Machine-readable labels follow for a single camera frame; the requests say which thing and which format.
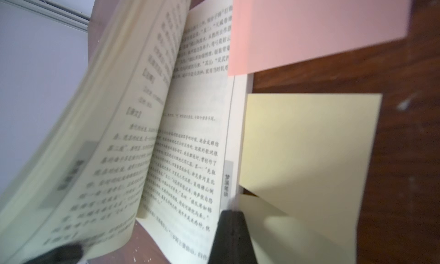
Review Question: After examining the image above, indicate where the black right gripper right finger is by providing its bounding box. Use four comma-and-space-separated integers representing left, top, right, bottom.
208, 210, 257, 264

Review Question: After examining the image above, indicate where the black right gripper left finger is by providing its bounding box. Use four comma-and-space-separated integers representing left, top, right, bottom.
25, 243, 84, 264

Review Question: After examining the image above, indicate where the yellow sticky note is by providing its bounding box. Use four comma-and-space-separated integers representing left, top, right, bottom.
239, 93, 382, 249
239, 194, 356, 264

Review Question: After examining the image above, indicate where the dark blue book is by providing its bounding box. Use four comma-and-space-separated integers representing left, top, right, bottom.
1, 0, 250, 264

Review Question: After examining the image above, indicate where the pink sticky note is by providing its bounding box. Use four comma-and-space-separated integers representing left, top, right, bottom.
228, 0, 412, 76

